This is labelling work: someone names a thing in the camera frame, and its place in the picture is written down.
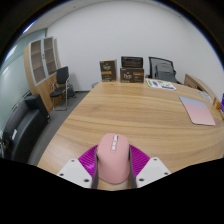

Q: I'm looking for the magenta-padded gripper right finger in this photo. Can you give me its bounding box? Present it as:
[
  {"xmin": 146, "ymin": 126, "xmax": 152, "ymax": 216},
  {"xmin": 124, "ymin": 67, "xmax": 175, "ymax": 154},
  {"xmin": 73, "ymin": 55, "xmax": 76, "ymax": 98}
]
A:
[{"xmin": 128, "ymin": 144, "xmax": 172, "ymax": 189}]

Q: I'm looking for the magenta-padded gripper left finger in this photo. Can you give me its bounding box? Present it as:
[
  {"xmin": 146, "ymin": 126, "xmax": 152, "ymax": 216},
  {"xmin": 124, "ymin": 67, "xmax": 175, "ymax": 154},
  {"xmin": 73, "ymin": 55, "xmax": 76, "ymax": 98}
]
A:
[{"xmin": 56, "ymin": 144, "xmax": 101, "ymax": 190}]

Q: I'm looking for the pink computer mouse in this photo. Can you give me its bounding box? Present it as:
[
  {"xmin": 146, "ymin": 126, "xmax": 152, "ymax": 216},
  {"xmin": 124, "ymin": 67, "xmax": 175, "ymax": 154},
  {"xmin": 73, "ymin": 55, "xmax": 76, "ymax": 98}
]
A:
[{"xmin": 96, "ymin": 133, "xmax": 131, "ymax": 185}]

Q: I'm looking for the pink and blue mouse pad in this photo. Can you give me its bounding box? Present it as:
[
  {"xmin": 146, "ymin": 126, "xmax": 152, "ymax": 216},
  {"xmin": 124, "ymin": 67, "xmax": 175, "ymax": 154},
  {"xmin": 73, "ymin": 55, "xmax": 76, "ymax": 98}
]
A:
[{"xmin": 178, "ymin": 95, "xmax": 217, "ymax": 127}]

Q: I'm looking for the black leather sofa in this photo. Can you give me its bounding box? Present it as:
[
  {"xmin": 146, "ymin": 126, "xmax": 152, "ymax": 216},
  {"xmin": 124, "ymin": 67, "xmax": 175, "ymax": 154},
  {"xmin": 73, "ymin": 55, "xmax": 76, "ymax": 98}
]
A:
[{"xmin": 1, "ymin": 94, "xmax": 51, "ymax": 164}]

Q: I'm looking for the white green purple printed sheet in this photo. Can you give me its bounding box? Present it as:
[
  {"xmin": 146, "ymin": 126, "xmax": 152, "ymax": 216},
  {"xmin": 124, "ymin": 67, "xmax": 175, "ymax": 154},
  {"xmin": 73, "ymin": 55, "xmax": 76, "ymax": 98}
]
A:
[{"xmin": 145, "ymin": 78, "xmax": 177, "ymax": 91}]

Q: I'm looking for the black visitor chair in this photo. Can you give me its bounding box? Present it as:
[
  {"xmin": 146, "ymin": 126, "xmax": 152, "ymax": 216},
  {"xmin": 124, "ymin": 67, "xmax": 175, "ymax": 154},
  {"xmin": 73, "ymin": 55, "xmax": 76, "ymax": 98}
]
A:
[{"xmin": 49, "ymin": 65, "xmax": 76, "ymax": 111}]

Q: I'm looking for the black mesh office chair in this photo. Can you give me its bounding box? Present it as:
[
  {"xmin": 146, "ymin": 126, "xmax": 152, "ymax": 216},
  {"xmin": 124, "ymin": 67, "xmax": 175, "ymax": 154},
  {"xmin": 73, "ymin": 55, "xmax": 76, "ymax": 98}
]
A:
[{"xmin": 145, "ymin": 56, "xmax": 181, "ymax": 84}]

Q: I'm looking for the small orange box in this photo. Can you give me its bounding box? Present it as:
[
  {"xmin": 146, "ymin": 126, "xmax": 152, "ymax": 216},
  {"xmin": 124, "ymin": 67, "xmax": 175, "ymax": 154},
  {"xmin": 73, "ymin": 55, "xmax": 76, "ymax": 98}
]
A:
[{"xmin": 212, "ymin": 97, "xmax": 222, "ymax": 111}]

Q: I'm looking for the wooden side desk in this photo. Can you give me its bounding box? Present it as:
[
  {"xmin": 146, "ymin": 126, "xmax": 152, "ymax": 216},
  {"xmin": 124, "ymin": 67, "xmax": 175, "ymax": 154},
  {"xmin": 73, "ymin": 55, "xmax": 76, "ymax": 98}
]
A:
[{"xmin": 183, "ymin": 73, "xmax": 218, "ymax": 101}]

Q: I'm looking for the black printed box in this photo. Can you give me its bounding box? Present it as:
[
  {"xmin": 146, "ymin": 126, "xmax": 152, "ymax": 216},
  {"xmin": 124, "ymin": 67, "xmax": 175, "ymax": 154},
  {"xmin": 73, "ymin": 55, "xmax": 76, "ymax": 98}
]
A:
[{"xmin": 120, "ymin": 55, "xmax": 144, "ymax": 70}]

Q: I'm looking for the wooden shelf unit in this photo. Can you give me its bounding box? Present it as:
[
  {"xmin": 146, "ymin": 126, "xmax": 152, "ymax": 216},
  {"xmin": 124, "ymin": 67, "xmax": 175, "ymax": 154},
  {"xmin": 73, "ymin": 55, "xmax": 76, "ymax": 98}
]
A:
[{"xmin": 23, "ymin": 36, "xmax": 63, "ymax": 113}]

